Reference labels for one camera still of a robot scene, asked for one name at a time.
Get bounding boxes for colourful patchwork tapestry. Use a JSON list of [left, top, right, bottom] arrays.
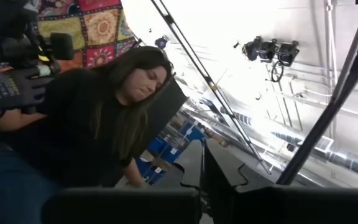
[[37, 0, 138, 71]]

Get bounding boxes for blue round fixture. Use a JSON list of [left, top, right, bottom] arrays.
[[154, 34, 170, 50]]

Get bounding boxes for blue storage bin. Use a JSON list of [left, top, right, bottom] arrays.
[[147, 136, 183, 164], [178, 120, 206, 143], [135, 157, 167, 185]]

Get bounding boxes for thin black frame pole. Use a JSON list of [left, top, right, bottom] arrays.
[[149, 0, 273, 175]]

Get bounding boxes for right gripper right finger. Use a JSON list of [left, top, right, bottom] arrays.
[[202, 138, 358, 224]]

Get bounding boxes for person's hand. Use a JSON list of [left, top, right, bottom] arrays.
[[0, 67, 55, 121]]

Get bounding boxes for thick black frame pole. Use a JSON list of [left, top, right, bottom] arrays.
[[276, 0, 358, 186]]

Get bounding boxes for person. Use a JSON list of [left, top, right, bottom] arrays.
[[0, 45, 175, 224]]

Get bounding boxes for white ceiling vent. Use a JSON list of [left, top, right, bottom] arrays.
[[296, 135, 334, 153]]

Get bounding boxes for silver ventilation duct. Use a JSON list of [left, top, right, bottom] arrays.
[[219, 107, 358, 183]]

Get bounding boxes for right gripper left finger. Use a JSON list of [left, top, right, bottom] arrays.
[[42, 139, 203, 224]]

